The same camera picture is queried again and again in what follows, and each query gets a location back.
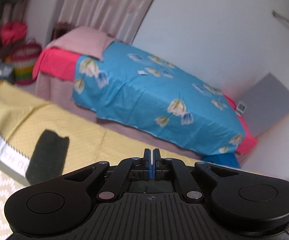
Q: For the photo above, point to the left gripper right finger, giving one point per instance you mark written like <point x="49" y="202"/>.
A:
<point x="156" y="164"/>

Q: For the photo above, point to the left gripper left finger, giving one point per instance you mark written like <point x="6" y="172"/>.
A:
<point x="147" y="164"/>

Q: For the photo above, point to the dark green knit sweater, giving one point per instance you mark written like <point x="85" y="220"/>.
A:
<point x="48" y="159"/>

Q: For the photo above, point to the blue floral bed sheet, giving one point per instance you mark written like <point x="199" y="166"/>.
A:
<point x="135" y="88"/>

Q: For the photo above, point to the small white box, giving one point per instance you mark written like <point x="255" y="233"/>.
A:
<point x="241" y="107"/>

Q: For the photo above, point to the red bed sheet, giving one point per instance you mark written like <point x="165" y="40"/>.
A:
<point x="57" y="63"/>

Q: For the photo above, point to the pink blanket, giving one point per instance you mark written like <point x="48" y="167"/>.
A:
<point x="84" y="41"/>

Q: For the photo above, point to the yellow quilted bedspread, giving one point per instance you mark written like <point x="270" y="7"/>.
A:
<point x="23" y="118"/>

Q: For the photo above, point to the pink floral curtain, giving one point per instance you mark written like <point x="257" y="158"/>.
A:
<point x="120" y="19"/>

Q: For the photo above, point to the striped woven basket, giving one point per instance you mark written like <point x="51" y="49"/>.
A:
<point x="23" y="58"/>

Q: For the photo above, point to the red bag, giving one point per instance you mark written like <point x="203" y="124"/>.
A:
<point x="13" y="31"/>

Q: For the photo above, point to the grey board against wall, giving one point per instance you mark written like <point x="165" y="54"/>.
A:
<point x="267" y="102"/>

